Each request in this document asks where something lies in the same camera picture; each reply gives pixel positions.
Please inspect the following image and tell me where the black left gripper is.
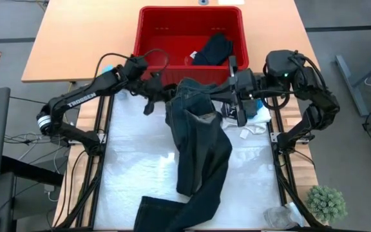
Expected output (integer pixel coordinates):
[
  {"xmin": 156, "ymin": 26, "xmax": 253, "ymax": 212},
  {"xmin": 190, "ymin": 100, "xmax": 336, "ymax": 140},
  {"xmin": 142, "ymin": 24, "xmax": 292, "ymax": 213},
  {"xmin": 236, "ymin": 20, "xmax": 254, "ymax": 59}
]
[{"xmin": 133, "ymin": 72, "xmax": 178, "ymax": 116}]

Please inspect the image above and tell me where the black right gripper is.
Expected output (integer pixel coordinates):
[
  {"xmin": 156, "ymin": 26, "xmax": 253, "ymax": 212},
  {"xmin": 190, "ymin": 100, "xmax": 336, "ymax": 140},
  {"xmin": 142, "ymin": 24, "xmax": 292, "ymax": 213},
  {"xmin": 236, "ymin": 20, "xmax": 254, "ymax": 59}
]
[{"xmin": 210, "ymin": 55, "xmax": 263, "ymax": 128}]

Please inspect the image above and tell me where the white lace garment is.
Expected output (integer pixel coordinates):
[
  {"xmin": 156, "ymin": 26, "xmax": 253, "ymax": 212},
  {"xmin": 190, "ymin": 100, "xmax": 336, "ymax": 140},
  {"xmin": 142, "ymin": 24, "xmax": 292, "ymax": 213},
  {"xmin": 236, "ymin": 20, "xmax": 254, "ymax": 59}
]
[{"xmin": 220, "ymin": 104, "xmax": 272, "ymax": 140}]

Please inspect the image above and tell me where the black garment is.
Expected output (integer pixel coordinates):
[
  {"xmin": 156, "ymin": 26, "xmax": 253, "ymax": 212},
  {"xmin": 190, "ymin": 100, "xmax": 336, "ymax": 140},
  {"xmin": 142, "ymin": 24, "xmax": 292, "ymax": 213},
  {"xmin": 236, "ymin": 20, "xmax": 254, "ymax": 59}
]
[{"xmin": 133, "ymin": 77, "xmax": 234, "ymax": 232}]

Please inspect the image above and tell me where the red plastic laundry basket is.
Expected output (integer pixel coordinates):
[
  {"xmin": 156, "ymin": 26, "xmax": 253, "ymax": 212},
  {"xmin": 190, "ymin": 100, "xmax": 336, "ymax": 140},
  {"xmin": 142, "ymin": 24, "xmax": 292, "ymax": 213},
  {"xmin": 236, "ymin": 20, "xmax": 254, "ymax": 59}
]
[{"xmin": 133, "ymin": 5, "xmax": 250, "ymax": 87}]

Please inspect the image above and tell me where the dark navy garment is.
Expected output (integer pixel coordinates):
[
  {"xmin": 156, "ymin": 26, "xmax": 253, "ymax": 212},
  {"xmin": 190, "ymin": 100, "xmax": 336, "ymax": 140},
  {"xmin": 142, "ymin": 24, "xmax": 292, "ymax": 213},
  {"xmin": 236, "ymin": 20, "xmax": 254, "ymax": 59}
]
[{"xmin": 190, "ymin": 32, "xmax": 234, "ymax": 67}]

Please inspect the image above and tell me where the light blue air freshener bottle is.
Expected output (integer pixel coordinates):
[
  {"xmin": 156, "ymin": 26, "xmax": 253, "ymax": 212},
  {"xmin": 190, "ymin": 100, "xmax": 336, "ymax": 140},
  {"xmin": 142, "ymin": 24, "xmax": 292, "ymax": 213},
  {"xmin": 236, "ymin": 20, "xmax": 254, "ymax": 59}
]
[{"xmin": 102, "ymin": 64, "xmax": 129, "ymax": 101}]

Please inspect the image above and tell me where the light wood side board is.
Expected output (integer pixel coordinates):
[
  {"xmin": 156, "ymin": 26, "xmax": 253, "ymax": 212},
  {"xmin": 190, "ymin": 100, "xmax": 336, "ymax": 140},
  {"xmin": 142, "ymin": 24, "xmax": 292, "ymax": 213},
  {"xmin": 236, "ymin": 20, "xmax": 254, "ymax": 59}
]
[
  {"xmin": 52, "ymin": 82, "xmax": 104, "ymax": 228},
  {"xmin": 271, "ymin": 82, "xmax": 321, "ymax": 223}
]

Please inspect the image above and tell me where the tan wooden desk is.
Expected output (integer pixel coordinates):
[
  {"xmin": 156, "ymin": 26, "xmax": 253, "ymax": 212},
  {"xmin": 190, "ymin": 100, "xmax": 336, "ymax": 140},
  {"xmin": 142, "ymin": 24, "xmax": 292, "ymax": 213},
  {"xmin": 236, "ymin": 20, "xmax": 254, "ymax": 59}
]
[{"xmin": 21, "ymin": 0, "xmax": 321, "ymax": 84}]

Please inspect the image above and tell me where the grey metal table leg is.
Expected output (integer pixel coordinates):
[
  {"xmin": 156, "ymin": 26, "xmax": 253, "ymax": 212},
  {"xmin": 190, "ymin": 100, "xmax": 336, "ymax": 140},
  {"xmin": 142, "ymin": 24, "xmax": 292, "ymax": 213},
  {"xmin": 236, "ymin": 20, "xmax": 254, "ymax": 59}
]
[{"xmin": 335, "ymin": 53, "xmax": 371, "ymax": 117}]

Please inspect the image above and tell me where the clear plastic spray bottle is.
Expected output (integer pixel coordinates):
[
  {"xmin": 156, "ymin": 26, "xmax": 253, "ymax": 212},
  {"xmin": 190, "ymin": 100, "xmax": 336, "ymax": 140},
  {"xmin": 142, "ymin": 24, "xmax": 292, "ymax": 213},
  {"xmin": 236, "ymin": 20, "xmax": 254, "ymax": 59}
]
[{"xmin": 263, "ymin": 202, "xmax": 306, "ymax": 229}]

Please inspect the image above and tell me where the green artificial plant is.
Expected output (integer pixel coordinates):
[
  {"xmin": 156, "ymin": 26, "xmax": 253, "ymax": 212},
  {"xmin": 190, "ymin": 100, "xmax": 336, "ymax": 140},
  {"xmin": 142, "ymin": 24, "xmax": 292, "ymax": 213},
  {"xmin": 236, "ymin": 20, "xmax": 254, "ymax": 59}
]
[{"xmin": 305, "ymin": 185, "xmax": 348, "ymax": 226}]

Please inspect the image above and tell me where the white power adapter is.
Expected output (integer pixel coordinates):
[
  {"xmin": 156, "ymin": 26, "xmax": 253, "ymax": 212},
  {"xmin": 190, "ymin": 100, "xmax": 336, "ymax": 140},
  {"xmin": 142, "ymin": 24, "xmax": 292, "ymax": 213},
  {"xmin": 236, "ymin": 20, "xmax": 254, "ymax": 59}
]
[{"xmin": 43, "ymin": 183, "xmax": 59, "ymax": 203}]

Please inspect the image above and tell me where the thin black floor cable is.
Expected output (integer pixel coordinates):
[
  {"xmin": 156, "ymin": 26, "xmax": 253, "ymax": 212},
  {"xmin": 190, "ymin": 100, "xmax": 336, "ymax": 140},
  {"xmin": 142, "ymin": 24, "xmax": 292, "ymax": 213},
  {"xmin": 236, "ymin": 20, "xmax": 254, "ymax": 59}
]
[{"xmin": 10, "ymin": 95, "xmax": 50, "ymax": 106}]

